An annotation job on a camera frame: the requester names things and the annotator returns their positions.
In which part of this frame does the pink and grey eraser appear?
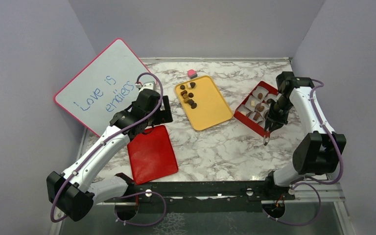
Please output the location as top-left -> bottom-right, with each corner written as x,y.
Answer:
187,70 -> 198,79

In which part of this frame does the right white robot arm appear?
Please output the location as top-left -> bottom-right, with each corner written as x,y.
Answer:
263,71 -> 347,199

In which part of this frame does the red box lid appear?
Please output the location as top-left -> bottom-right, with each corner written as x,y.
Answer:
127,125 -> 179,185

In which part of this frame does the red chocolate box with dividers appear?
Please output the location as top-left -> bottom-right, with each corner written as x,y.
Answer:
234,81 -> 279,137

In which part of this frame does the white board with pink frame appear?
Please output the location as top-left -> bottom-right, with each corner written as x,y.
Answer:
54,38 -> 148,136

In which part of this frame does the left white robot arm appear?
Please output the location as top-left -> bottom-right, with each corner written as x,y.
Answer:
46,89 -> 173,223

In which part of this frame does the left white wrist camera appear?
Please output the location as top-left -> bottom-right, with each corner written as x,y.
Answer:
139,81 -> 156,91

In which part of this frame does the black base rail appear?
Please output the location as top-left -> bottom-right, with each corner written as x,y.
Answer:
111,181 -> 295,214

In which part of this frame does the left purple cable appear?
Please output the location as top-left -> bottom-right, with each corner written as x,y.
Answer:
49,72 -> 165,224

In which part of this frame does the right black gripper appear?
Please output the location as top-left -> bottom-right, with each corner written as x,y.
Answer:
265,95 -> 293,133

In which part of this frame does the yellow plastic tray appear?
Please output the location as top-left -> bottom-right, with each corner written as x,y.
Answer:
174,75 -> 234,131

